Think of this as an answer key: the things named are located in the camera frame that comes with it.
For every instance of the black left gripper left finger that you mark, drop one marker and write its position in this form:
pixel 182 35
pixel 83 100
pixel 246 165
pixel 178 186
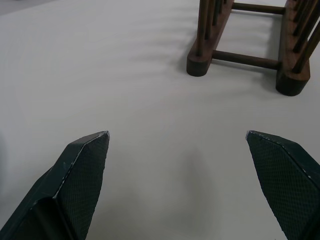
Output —
pixel 67 185

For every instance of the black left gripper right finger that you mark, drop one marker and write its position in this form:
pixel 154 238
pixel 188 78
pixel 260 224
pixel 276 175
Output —
pixel 287 185

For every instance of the dark wooden dish rack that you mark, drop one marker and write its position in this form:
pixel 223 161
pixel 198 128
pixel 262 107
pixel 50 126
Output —
pixel 292 62

